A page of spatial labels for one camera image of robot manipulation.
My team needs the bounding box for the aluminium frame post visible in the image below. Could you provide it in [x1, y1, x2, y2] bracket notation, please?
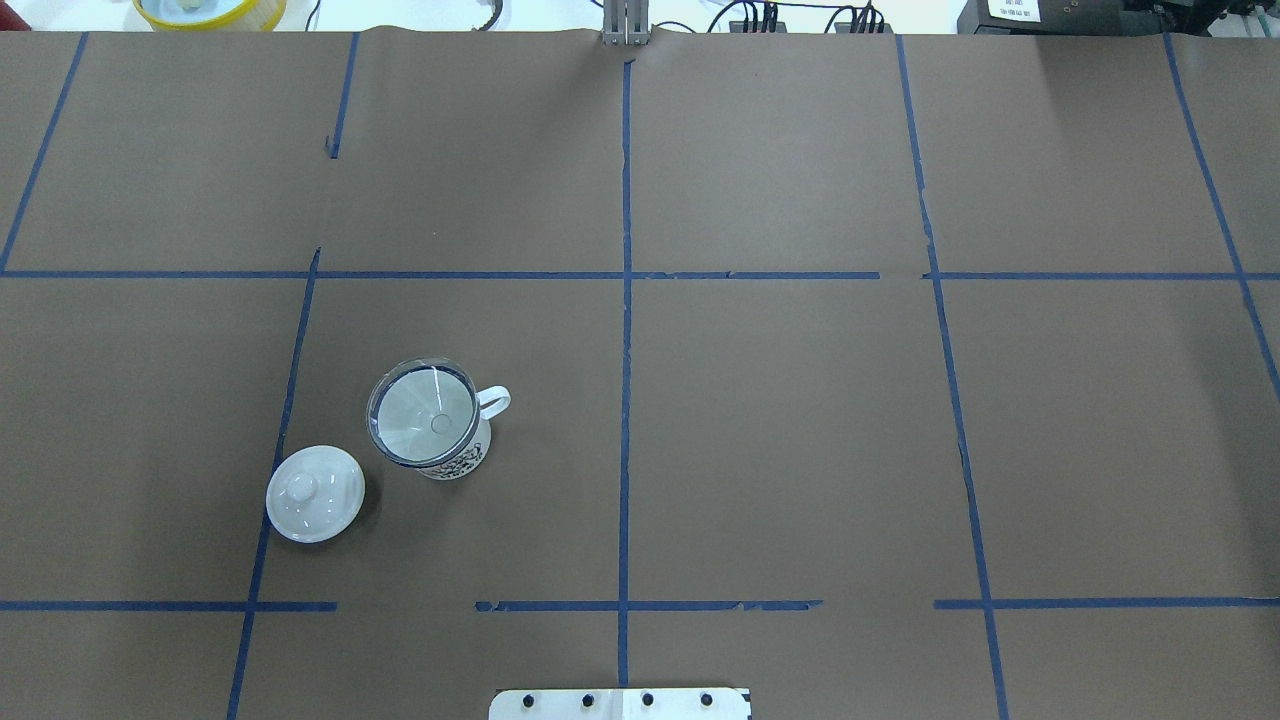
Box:
[598, 0, 652, 46]

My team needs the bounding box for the white camera stand base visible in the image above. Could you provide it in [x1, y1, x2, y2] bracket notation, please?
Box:
[488, 687, 753, 719]

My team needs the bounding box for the brown paper table cover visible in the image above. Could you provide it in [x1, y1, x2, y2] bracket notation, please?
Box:
[3, 27, 1277, 719]

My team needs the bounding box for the white enamel mug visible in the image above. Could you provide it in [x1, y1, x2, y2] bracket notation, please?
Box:
[415, 386, 511, 480]

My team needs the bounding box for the yellow tape roll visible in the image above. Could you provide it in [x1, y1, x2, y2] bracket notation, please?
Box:
[131, 0, 288, 32]

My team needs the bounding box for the black device with label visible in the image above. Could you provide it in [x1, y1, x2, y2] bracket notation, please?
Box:
[955, 0, 1123, 36]

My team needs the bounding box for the clear plastic funnel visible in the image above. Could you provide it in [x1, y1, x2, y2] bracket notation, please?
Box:
[365, 357, 480, 469]

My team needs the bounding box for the white ceramic lid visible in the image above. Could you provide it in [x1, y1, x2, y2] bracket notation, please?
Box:
[264, 445, 366, 544]

